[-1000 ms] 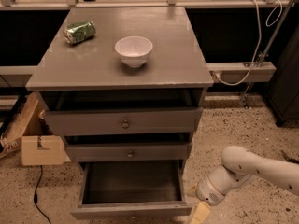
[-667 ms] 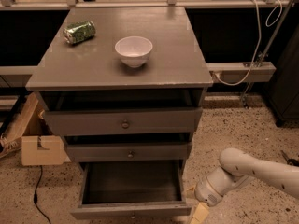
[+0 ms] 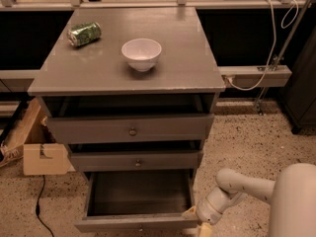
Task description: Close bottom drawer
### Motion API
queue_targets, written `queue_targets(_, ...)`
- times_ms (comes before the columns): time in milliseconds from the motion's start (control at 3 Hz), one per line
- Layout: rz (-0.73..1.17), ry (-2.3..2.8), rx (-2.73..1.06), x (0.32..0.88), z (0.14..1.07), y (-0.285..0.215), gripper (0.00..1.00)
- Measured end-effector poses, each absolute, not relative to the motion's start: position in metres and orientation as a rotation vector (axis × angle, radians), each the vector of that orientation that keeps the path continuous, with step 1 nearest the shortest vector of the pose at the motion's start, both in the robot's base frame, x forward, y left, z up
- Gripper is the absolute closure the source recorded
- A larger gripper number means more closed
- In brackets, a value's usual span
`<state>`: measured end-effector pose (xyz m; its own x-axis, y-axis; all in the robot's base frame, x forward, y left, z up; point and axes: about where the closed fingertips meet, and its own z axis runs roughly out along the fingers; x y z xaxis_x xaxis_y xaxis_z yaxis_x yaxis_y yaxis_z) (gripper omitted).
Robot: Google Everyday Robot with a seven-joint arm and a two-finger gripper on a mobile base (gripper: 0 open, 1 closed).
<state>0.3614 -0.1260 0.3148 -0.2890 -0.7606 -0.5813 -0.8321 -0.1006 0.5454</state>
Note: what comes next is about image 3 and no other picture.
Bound sneaker shoe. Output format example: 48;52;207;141
0;145;23;167

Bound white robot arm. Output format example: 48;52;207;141
183;163;316;237

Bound grey bottom drawer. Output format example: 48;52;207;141
75;169;198;232

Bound grey middle drawer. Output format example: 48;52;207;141
69;140;203;172

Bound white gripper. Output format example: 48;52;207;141
182;186;246;237

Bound grey metal rail frame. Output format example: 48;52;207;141
0;0;316;94

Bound grey drawer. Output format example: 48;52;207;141
69;140;203;172
75;169;198;232
47;115;214;144

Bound green soda can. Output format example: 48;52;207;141
67;22;102;47

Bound white hanging cable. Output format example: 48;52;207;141
224;0;300;92

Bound dark side cabinet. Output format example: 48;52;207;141
279;27;316;134

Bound grey top drawer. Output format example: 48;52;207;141
47;115;214;144

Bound black floor cable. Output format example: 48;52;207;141
35;175;55;237

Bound cardboard box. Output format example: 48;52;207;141
5;99;74;176

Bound grey drawer cabinet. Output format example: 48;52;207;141
27;6;227;183

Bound white bowl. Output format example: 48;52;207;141
121;39;162;72

